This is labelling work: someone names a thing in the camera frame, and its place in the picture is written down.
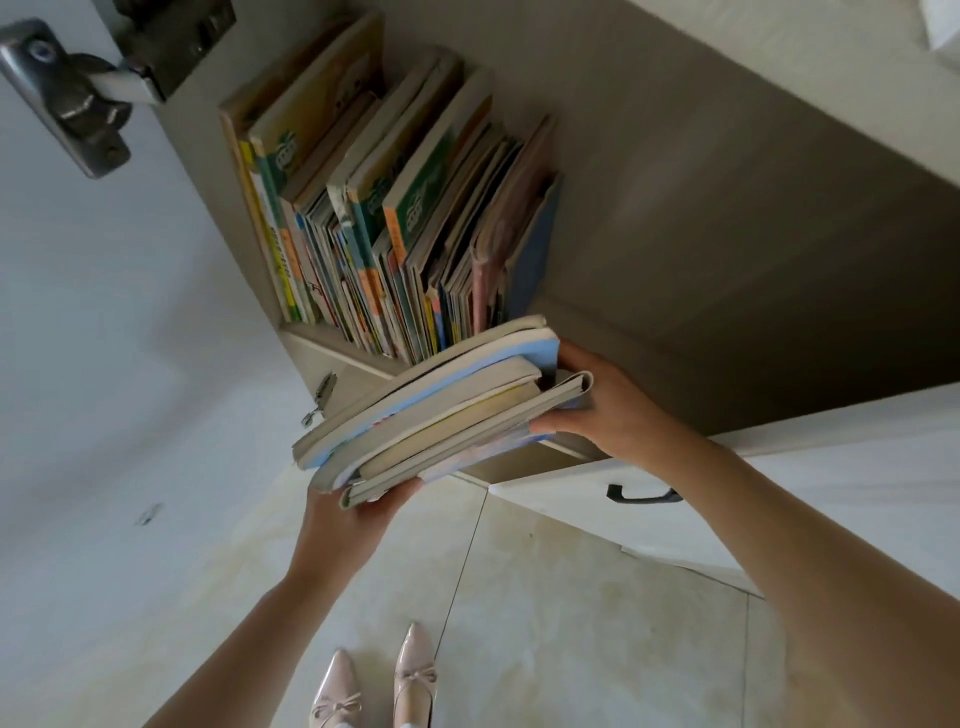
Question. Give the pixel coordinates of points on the small metal door hinge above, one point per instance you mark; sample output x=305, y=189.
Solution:
x=322, y=397

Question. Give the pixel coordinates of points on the white cabinet door with hinges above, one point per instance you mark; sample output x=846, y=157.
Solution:
x=112, y=337

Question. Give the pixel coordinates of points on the large metal door hinge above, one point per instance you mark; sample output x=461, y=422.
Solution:
x=75, y=97

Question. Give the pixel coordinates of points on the row of upright colourful books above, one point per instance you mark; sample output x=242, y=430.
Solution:
x=390, y=210

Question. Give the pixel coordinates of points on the thick book with cream pages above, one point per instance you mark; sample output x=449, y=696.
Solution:
x=450, y=412

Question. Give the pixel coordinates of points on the person's right hand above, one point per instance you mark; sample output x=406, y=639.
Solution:
x=630, y=420

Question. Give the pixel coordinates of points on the person's right thumb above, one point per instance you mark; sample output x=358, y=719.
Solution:
x=559, y=425

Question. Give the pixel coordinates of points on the person's left forearm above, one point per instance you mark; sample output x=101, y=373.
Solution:
x=247, y=660

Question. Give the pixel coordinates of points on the person's left hand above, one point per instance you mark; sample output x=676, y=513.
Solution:
x=334, y=536

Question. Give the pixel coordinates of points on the thin grey-white book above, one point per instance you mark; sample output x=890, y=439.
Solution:
x=480, y=431

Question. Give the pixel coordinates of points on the thick book with blue cover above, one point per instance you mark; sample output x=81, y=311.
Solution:
x=450, y=371

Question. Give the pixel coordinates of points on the pink pointed bow shoe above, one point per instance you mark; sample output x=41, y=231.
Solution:
x=335, y=697
x=415, y=675

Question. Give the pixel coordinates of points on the person's right forearm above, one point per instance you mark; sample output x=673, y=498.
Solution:
x=825, y=600

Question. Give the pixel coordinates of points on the beige wooden bookshelf cabinet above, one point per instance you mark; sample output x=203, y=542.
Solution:
x=712, y=225

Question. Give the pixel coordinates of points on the person's left thumb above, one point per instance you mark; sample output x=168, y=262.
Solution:
x=394, y=496

